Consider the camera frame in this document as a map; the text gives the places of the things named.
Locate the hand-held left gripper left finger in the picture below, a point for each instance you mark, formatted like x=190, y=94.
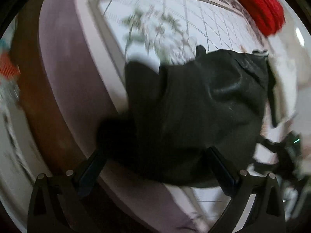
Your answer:
x=90, y=174

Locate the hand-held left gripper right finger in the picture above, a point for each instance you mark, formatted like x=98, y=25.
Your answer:
x=222, y=172

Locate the black leather jacket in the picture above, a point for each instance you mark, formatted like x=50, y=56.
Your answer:
x=189, y=116

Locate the white fluffy folded garment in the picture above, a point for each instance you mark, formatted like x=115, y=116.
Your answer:
x=284, y=89

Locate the bed with floral blanket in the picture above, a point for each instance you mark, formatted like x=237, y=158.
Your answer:
x=73, y=77

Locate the red patterned box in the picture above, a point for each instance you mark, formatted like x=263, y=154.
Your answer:
x=8, y=66

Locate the red quilt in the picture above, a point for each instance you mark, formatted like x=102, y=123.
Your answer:
x=262, y=7

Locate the white quilted mat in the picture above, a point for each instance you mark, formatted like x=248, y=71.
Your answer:
x=150, y=17

